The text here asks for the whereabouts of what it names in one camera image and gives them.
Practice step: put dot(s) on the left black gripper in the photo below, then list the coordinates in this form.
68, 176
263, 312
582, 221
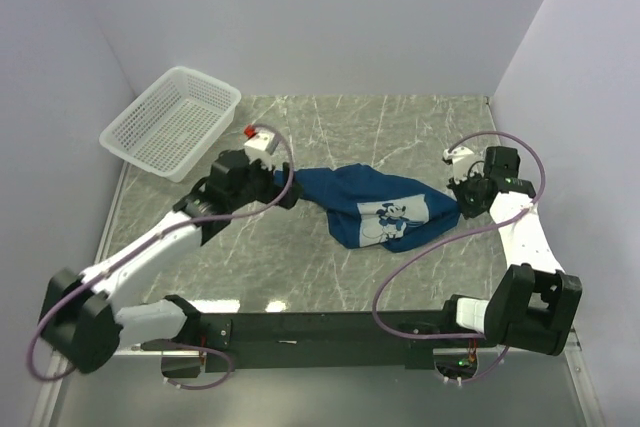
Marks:
275, 189

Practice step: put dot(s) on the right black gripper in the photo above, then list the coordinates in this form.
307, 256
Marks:
467, 211

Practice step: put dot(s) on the blue mickey mouse t-shirt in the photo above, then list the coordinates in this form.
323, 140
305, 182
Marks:
365, 207

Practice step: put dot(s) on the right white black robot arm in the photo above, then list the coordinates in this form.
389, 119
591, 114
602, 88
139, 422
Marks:
535, 303

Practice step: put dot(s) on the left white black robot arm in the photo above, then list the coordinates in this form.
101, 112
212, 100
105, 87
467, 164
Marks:
87, 317

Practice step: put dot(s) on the white plastic mesh basket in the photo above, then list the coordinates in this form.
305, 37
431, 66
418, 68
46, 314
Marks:
173, 123

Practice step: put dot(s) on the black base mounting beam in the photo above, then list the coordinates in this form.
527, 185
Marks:
313, 339

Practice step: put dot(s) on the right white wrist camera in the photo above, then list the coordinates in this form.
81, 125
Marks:
461, 159

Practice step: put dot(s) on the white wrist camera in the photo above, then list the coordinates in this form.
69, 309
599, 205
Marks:
260, 146
461, 159

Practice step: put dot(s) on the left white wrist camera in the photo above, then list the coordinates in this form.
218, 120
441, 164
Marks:
260, 146

